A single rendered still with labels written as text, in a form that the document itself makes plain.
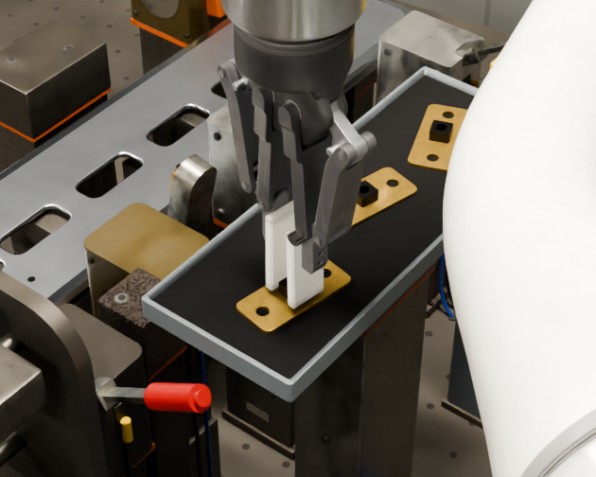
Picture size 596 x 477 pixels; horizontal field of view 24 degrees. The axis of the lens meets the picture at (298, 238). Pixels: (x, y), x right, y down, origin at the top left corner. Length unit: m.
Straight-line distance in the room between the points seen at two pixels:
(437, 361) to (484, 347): 1.14
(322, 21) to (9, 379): 0.34
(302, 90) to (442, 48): 0.61
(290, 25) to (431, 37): 0.66
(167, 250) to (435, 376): 0.51
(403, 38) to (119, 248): 0.43
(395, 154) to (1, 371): 0.37
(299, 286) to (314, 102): 0.17
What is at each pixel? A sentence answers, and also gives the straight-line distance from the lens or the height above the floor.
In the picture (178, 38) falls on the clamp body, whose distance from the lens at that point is 1.65.
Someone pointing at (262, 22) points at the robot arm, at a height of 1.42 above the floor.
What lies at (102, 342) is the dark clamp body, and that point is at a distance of 1.09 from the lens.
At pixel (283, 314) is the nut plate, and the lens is 0.99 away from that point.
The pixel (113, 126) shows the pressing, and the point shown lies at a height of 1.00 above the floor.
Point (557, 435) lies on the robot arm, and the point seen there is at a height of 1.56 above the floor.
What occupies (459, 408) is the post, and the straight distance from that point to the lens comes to 1.54.
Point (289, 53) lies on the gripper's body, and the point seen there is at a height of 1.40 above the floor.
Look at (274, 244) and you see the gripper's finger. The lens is 0.97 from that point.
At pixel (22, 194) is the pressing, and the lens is 1.36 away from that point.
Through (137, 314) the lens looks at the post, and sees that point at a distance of 1.08.
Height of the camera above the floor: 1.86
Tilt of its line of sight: 42 degrees down
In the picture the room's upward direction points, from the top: straight up
